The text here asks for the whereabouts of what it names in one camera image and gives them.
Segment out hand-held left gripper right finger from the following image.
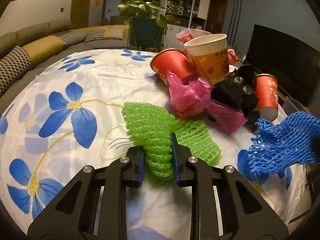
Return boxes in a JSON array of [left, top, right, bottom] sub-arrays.
[[170, 132, 288, 240]]

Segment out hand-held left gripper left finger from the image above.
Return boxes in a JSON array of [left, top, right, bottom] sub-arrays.
[[27, 146, 146, 240]]

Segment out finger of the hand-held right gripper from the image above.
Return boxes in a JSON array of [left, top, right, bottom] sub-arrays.
[[310, 137, 320, 161]]

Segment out blue foam fruit net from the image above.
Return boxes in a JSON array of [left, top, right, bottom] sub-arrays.
[[247, 112, 320, 175]]

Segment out green foam fruit net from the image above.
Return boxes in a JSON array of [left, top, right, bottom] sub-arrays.
[[122, 102, 222, 180]]

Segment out black plastic bag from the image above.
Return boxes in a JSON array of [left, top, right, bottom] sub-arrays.
[[211, 65, 260, 132]]

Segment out red paper cup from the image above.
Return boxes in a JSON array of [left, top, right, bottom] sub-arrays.
[[150, 49, 198, 85], [254, 74, 279, 120]]

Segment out pink plastic bag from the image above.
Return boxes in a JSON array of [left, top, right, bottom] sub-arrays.
[[167, 70, 248, 137]]

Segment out black television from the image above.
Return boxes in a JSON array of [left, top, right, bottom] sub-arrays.
[[246, 24, 320, 95]]

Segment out white and orange paper cup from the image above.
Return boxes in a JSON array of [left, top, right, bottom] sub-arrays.
[[184, 34, 230, 85]]

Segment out blue floral tablecloth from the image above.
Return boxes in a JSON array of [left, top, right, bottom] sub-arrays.
[[0, 49, 313, 240]]

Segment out red and white plastic bag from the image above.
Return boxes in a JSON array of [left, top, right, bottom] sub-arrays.
[[176, 29, 240, 65]]

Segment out teal plant pot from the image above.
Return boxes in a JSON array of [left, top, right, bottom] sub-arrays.
[[129, 17, 165, 50]]

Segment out houndstooth cushion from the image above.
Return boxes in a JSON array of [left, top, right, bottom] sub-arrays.
[[59, 32, 88, 47], [0, 45, 33, 93]]

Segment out white display cabinet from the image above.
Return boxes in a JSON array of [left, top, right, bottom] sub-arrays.
[[165, 0, 208, 34]]

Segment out dark brown door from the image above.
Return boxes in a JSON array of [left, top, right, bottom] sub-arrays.
[[205, 0, 228, 34]]

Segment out green leafy houseplant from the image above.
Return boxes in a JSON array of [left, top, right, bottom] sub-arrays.
[[117, 0, 177, 29]]

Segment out grey sofa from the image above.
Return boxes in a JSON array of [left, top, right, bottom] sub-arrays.
[[0, 19, 130, 95]]

